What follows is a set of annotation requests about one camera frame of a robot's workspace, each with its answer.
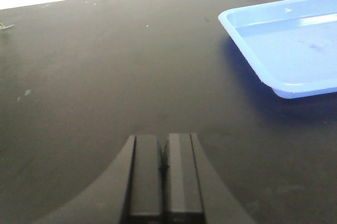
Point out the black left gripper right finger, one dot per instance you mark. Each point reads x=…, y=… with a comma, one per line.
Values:
x=193, y=191

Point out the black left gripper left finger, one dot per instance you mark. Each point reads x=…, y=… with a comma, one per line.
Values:
x=128, y=191

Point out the blue plastic tray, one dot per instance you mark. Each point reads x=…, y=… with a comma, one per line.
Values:
x=290, y=44

